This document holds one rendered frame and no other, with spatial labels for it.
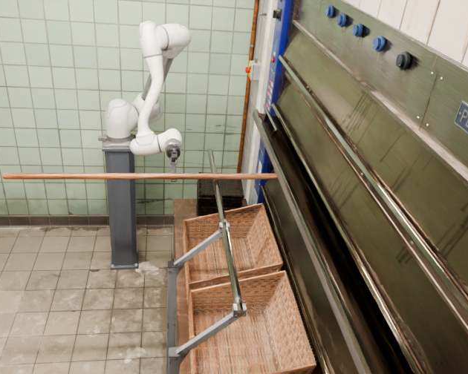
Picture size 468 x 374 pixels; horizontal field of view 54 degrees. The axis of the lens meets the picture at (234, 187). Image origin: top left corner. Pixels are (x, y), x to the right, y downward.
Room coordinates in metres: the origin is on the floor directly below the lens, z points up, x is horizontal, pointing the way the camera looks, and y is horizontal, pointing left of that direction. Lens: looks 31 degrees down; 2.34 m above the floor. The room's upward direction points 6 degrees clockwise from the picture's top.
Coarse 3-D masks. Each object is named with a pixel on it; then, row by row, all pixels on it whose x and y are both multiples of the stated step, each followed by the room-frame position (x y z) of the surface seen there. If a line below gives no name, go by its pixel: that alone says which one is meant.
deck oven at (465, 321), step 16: (288, 32) 2.42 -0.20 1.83; (400, 32) 1.29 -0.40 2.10; (304, 96) 2.00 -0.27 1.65; (336, 144) 1.54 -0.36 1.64; (352, 160) 1.39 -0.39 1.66; (368, 192) 1.22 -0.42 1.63; (384, 208) 1.12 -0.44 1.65; (400, 224) 1.02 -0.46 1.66; (416, 256) 0.92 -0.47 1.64; (432, 272) 0.85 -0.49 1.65; (448, 304) 0.76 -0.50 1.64; (464, 320) 0.71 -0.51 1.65
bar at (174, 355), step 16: (224, 224) 1.62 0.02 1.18; (208, 240) 1.60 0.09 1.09; (224, 240) 1.51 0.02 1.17; (192, 256) 1.59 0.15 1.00; (176, 272) 1.56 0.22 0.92; (176, 288) 1.57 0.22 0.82; (240, 304) 1.15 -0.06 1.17; (224, 320) 1.14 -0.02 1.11; (208, 336) 1.12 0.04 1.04; (176, 352) 1.10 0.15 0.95; (176, 368) 1.09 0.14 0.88
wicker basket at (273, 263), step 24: (264, 216) 2.20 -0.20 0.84; (192, 240) 2.22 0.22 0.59; (216, 240) 2.24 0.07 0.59; (240, 240) 2.27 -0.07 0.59; (264, 240) 2.06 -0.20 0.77; (192, 264) 2.01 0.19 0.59; (216, 264) 2.03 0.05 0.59; (240, 264) 2.05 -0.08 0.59; (264, 264) 1.93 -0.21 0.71; (192, 288) 1.82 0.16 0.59
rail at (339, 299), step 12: (264, 132) 2.04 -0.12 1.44; (276, 156) 1.80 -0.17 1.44; (288, 180) 1.59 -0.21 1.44; (288, 192) 1.53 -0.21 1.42; (300, 204) 1.43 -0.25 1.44; (300, 216) 1.36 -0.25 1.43; (312, 240) 1.21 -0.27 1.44; (324, 264) 1.10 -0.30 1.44; (336, 288) 1.00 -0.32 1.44; (336, 300) 0.96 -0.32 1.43; (348, 312) 0.91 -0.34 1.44; (348, 324) 0.86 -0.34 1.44; (360, 336) 0.83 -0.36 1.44; (360, 348) 0.79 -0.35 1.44; (360, 360) 0.76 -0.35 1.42; (372, 372) 0.72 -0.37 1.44
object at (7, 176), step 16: (16, 176) 1.80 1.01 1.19; (32, 176) 1.82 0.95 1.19; (48, 176) 1.83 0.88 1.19; (64, 176) 1.84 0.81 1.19; (80, 176) 1.86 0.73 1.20; (96, 176) 1.87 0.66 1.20; (112, 176) 1.89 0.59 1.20; (128, 176) 1.90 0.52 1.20; (144, 176) 1.91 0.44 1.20; (160, 176) 1.93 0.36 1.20; (176, 176) 1.94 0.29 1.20; (192, 176) 1.96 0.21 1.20; (208, 176) 1.97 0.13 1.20; (224, 176) 1.99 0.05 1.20; (240, 176) 2.00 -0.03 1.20; (256, 176) 2.02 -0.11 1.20; (272, 176) 2.04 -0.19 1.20
